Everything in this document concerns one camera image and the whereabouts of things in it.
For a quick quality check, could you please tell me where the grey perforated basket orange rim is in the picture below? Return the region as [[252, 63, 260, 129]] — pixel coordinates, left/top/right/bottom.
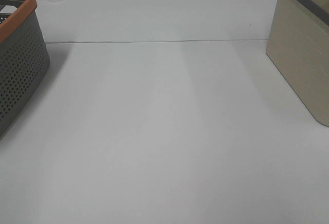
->
[[1, 0, 50, 136]]

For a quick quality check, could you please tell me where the beige bin grey rim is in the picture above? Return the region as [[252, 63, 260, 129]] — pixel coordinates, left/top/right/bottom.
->
[[266, 0, 328, 126]]

